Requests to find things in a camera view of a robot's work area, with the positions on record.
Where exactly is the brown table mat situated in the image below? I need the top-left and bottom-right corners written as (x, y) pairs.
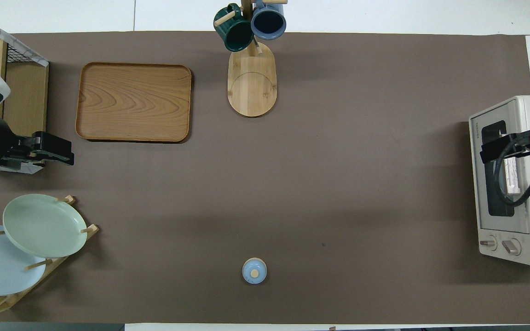
top-left (0, 31), bottom-right (530, 325)

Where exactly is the wooden shelf box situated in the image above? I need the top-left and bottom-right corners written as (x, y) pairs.
top-left (0, 36), bottom-right (49, 138)

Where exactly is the wooden serving tray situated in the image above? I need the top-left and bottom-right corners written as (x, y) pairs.
top-left (75, 62), bottom-right (193, 143)

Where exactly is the dark green ceramic mug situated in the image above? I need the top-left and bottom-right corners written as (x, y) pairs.
top-left (213, 4), bottom-right (255, 52)

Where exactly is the wooden plate rack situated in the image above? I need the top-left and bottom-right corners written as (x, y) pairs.
top-left (0, 195), bottom-right (100, 315)

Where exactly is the glass oven door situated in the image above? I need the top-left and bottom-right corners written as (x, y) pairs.
top-left (470, 105), bottom-right (530, 233)

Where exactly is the pale green plate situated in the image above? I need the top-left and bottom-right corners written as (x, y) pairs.
top-left (2, 194), bottom-right (88, 259)

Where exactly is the blue ceramic mug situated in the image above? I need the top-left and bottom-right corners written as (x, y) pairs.
top-left (250, 0), bottom-right (288, 41)

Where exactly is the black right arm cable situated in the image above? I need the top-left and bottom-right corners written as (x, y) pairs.
top-left (495, 136), bottom-right (530, 206)

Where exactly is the wooden mug tree stand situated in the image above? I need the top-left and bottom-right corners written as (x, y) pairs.
top-left (213, 0), bottom-right (288, 118)

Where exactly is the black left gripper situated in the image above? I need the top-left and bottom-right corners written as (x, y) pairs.
top-left (5, 131), bottom-right (75, 165)

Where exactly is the black wire basket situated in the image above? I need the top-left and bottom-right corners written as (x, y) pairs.
top-left (0, 11), bottom-right (49, 174)

